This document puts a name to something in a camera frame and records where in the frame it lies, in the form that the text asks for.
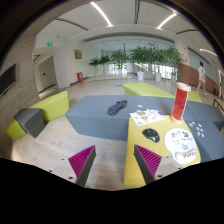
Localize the yellow table block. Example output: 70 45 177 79
123 115 201 188

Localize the red white cylinder container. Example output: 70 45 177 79
171 82 191 124

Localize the black computer mouse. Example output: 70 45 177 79
142 128 160 143

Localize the white round mouse pad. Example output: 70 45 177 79
164 128 197 165

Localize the potted tree white pot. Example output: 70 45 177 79
130 46 149 81

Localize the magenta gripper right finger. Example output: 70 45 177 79
133 144 184 185

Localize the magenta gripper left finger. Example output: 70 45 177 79
48 144 98 188

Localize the potted tree centre left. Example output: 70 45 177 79
111 50 128 74

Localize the wall mounted black screen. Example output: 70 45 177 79
0 64 17 96

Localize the potted tree far right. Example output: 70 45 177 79
166 47 183 83

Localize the green bench far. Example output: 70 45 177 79
123 82 202 103

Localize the walking person in white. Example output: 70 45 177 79
197 61 207 97

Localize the printed paper sheet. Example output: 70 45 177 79
130 109 163 126

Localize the potted plant left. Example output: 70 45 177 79
89 57 101 76

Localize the green bench left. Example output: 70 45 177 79
7 91 69 140

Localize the red trash bin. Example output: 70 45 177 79
76 72 83 82

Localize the grey cube seat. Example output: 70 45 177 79
14 108 45 138

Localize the potted tree centre right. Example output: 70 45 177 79
148 42 166 82

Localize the large grey bench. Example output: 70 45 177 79
65 95 224 162

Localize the green bench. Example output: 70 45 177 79
123 82 202 103
7 91 69 140

